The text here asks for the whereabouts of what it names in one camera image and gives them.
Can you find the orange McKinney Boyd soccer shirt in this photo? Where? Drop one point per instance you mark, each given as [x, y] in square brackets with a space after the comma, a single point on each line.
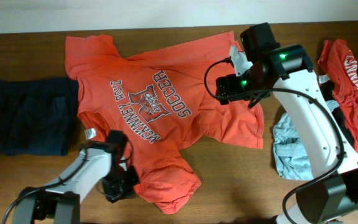
[162, 101]

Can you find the red McKinney shirt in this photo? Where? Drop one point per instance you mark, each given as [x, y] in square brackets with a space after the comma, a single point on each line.
[339, 63]

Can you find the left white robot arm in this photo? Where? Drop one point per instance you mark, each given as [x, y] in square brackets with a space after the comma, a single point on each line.
[97, 163]

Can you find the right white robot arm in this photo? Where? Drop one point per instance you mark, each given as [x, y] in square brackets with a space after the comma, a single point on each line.
[265, 68]

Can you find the black garment in pile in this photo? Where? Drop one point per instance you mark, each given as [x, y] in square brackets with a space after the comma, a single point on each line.
[343, 118]

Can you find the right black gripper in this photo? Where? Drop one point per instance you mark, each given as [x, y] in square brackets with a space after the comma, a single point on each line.
[231, 79]

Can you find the folded navy blue garment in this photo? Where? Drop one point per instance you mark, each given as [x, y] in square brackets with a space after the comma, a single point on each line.
[37, 117]

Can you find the light grey-blue shirt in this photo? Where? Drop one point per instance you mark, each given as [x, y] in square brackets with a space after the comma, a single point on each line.
[291, 159]

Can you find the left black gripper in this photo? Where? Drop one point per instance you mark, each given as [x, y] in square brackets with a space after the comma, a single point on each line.
[115, 194]

